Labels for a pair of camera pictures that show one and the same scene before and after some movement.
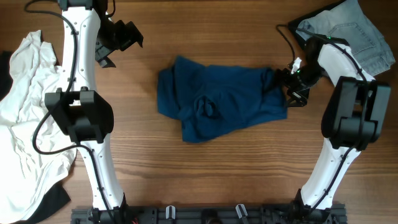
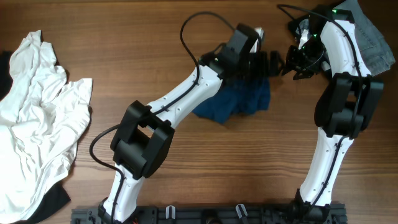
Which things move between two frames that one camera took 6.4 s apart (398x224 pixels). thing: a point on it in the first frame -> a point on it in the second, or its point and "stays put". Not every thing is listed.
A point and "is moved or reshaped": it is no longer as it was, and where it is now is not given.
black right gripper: (300, 97) -> (291, 63)
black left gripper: (130, 37) -> (259, 71)
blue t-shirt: (208, 101) is moved or reshaped
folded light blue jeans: (348, 22) stays put
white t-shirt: (37, 155) stays put
